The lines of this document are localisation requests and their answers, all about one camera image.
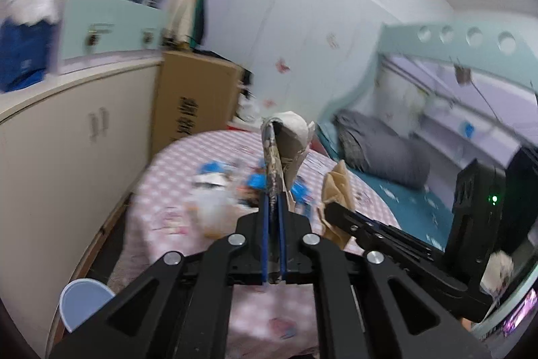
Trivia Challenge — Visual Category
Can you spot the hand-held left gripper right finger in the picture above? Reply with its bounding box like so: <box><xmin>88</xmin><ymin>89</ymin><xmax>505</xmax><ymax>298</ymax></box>
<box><xmin>277</xmin><ymin>197</ymin><xmax>492</xmax><ymax>359</ymax></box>

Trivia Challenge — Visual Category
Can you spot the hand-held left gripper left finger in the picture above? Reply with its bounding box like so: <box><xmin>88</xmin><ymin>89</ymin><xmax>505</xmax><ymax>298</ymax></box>
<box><xmin>48</xmin><ymin>194</ymin><xmax>270</xmax><ymax>359</ymax></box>

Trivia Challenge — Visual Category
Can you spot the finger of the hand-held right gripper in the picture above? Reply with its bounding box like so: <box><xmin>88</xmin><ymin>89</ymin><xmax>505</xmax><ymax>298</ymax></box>
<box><xmin>324</xmin><ymin>201</ymin><xmax>446</xmax><ymax>264</ymax></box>

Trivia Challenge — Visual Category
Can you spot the brown paper bag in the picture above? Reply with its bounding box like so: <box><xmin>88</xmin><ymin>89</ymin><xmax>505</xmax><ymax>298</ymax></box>
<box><xmin>317</xmin><ymin>159</ymin><xmax>359</xmax><ymax>249</ymax></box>

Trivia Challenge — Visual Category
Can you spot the blue snack wrapper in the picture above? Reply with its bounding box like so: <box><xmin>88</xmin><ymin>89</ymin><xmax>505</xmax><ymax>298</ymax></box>
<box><xmin>244</xmin><ymin>161</ymin><xmax>270</xmax><ymax>193</ymax></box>
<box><xmin>292</xmin><ymin>179</ymin><xmax>314</xmax><ymax>212</ymax></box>

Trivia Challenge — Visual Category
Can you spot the white tissue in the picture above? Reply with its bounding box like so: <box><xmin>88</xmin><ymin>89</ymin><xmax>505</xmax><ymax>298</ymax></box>
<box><xmin>187</xmin><ymin>188</ymin><xmax>244</xmax><ymax>240</ymax></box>

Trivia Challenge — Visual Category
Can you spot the white and blue wrapper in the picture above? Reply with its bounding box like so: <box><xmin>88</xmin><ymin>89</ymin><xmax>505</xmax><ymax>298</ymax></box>
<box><xmin>192</xmin><ymin>160</ymin><xmax>236</xmax><ymax>188</ymax></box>

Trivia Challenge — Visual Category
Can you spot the grey paper wrapper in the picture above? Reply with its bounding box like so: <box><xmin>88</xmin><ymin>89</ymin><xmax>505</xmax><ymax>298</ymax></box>
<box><xmin>260</xmin><ymin>112</ymin><xmax>316</xmax><ymax>284</ymax></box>

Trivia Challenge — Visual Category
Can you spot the teal patterned bedsheet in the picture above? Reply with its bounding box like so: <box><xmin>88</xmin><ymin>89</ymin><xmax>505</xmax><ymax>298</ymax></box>
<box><xmin>315</xmin><ymin>122</ymin><xmax>460</xmax><ymax>254</ymax></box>

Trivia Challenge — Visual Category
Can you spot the grey pillow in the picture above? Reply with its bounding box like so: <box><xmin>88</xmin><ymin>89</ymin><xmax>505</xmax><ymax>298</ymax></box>
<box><xmin>334</xmin><ymin>109</ymin><xmax>432</xmax><ymax>191</ymax></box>

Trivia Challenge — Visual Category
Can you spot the pink checked tablecloth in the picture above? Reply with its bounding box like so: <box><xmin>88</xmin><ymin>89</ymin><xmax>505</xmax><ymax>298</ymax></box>
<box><xmin>107</xmin><ymin>128</ymin><xmax>400</xmax><ymax>359</ymax></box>

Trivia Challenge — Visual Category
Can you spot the white plastic bag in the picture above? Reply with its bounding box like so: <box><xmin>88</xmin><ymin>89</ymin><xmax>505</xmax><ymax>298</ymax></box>
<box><xmin>236</xmin><ymin>94</ymin><xmax>263</xmax><ymax>123</ymax></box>

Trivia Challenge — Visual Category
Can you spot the brown hanging ornament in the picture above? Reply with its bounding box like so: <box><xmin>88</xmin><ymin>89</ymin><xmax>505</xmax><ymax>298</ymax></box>
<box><xmin>455</xmin><ymin>64</ymin><xmax>472</xmax><ymax>87</ymax></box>

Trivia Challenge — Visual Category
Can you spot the large cardboard box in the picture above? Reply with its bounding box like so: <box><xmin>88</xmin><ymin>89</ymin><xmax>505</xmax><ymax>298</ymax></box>
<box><xmin>150</xmin><ymin>50</ymin><xmax>247</xmax><ymax>158</ymax></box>

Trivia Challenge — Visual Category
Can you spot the white wardrobe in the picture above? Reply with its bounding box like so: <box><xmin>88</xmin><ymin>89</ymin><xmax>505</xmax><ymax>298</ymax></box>
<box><xmin>202</xmin><ymin>0</ymin><xmax>455</xmax><ymax>125</ymax></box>

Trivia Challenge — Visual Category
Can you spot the white curved cabinet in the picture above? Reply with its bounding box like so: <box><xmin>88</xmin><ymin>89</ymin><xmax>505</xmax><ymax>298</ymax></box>
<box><xmin>0</xmin><ymin>52</ymin><xmax>165</xmax><ymax>345</ymax></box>

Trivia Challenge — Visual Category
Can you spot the beige hanging garment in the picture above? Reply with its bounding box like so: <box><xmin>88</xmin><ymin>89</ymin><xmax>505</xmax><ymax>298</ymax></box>
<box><xmin>168</xmin><ymin>0</ymin><xmax>203</xmax><ymax>45</ymax></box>

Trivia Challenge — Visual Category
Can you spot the teal drawer unit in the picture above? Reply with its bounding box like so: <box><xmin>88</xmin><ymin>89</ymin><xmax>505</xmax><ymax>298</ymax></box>
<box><xmin>54</xmin><ymin>0</ymin><xmax>169</xmax><ymax>74</ymax></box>

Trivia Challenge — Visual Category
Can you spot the blue bag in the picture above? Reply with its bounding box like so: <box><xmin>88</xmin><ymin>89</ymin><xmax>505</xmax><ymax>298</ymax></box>
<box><xmin>0</xmin><ymin>17</ymin><xmax>58</xmax><ymax>93</ymax></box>

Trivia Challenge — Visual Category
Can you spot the teal bed frame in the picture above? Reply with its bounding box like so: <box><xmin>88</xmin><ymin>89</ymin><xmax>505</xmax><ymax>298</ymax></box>
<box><xmin>318</xmin><ymin>22</ymin><xmax>538</xmax><ymax>124</ymax></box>

